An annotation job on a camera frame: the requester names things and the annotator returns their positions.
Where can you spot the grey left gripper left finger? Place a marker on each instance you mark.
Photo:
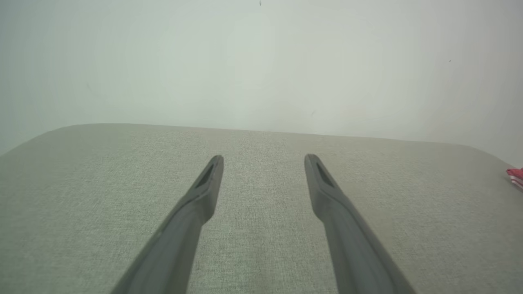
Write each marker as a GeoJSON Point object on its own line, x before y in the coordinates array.
{"type": "Point", "coordinates": [171, 249]}

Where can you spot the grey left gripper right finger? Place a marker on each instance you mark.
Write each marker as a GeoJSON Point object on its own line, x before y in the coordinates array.
{"type": "Point", "coordinates": [355, 253]}

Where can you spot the red white Bulls jersey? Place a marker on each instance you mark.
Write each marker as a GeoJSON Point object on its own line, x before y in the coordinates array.
{"type": "Point", "coordinates": [517, 176]}

